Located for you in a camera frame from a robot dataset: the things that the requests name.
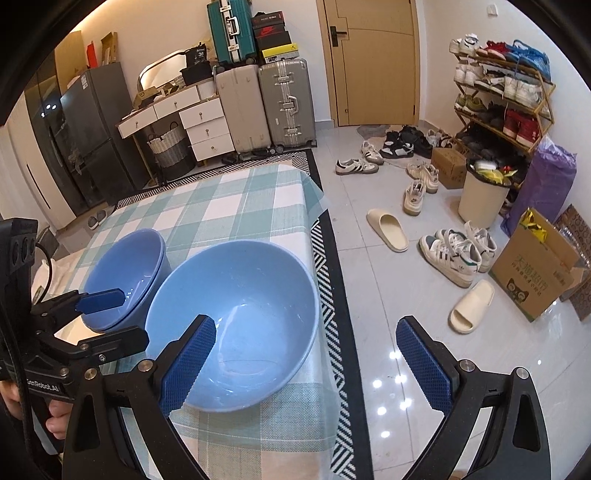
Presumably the dark grey refrigerator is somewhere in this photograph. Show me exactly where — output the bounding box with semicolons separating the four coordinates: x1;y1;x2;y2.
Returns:
60;62;151;208

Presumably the black storage basket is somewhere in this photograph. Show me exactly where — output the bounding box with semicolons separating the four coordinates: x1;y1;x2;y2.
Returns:
179;66;215;86

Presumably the grey door mat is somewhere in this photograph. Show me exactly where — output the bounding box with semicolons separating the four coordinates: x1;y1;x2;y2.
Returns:
355;124;393;139

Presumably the teal suitcase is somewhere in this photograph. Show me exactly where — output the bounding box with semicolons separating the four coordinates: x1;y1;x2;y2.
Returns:
206;0;257;65

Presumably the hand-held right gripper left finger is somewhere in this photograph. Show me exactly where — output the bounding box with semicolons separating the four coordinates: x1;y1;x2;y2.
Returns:
62;315;218;480

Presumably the oval mirror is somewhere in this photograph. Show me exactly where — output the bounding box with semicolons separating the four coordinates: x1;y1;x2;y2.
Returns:
137;52;190;90

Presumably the woven laundry basket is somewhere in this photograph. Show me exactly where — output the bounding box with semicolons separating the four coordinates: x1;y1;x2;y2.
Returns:
147;124;197;181

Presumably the dark glass cabinet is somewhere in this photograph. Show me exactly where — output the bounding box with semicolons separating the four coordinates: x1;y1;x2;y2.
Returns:
23;44;93;217

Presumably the light blue bowl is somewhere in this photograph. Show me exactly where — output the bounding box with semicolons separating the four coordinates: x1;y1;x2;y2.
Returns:
144;240;320;413

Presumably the brown patterned paper bag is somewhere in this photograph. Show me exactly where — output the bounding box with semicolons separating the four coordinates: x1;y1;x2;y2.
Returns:
554;205;591;319

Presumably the small brown cardboard box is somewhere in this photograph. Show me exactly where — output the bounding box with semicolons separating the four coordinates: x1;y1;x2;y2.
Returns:
430;147;468;189

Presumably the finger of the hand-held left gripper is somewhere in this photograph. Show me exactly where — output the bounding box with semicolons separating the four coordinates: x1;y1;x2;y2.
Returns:
31;287;125;326
41;324;151;366

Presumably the white wardrobe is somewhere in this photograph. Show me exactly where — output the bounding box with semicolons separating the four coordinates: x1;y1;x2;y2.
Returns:
0;92;61;232

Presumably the person's left hand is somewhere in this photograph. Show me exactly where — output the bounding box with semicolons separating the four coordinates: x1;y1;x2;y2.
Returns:
0;381;71;441

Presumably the shelved shoes collection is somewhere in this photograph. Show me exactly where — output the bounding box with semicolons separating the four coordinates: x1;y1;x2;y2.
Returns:
450;33;552;146

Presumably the beige slide slipper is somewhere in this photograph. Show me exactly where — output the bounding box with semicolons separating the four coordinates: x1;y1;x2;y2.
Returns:
449;279;495;334
367;209;409;252

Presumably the cat print cardboard box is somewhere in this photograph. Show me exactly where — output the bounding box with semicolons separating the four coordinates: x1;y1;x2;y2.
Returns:
489;208;585;323

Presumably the purple plastic bag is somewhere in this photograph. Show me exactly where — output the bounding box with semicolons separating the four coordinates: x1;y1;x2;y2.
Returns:
501;136;578;238

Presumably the open cardboard box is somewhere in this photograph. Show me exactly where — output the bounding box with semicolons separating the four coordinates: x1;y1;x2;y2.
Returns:
100;31;118;66

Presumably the beige suitcase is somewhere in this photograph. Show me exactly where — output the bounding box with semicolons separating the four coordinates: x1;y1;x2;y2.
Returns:
213;65;273;155

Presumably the wooden shoe rack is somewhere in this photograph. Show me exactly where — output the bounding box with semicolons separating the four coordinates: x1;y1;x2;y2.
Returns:
450;34;555;153

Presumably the white vanity desk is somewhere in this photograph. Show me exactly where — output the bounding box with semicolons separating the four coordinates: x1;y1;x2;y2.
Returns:
115;83;236;162

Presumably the white trash bin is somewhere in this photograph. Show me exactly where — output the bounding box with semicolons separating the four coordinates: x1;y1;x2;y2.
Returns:
458;159;513;229

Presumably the wooden door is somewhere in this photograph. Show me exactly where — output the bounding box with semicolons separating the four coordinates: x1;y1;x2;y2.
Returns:
321;0;419;127

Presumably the scattered sneakers group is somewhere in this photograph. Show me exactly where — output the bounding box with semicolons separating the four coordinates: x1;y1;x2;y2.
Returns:
335;124;499;289

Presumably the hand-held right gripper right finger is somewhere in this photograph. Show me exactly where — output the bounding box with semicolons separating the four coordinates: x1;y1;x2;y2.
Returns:
396;316;550;480

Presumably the silver suitcase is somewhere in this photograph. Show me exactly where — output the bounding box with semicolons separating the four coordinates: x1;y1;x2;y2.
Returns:
257;58;318;148

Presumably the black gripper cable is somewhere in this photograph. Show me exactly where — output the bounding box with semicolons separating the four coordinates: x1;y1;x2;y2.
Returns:
32;242;54;296

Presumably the black paper bag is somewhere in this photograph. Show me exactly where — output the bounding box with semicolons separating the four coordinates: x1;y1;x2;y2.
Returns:
185;46;211;68

